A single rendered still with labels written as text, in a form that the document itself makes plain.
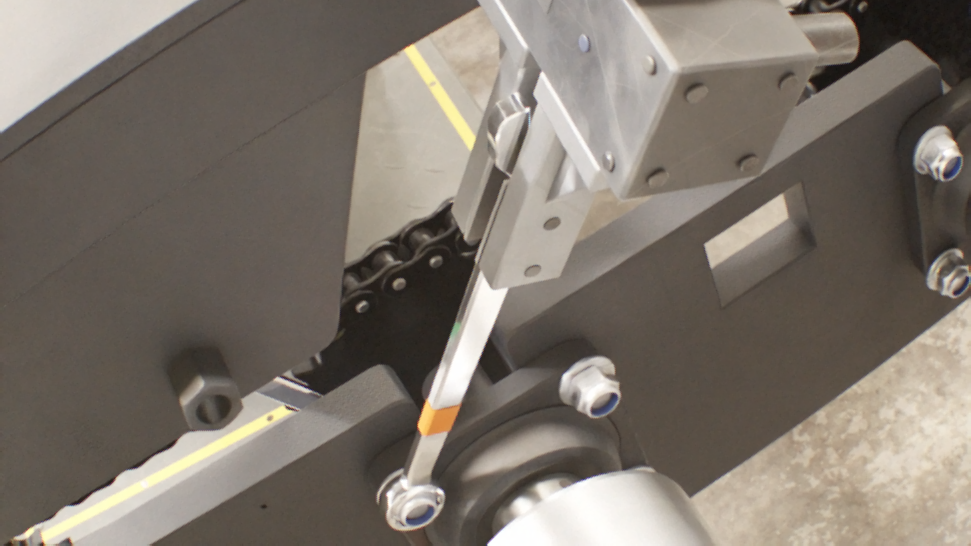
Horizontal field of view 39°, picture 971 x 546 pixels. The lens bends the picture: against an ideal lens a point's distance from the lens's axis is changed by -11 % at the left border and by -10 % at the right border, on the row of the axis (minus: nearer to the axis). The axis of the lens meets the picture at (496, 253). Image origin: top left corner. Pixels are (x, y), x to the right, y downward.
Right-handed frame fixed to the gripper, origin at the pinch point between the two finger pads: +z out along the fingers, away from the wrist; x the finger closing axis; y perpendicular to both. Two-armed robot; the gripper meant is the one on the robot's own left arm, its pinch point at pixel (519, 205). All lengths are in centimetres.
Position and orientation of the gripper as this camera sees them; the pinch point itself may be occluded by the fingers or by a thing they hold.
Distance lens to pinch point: 49.4
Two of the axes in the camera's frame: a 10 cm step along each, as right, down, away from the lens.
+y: 8.9, -1.7, 4.2
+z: -2.4, 6.2, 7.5
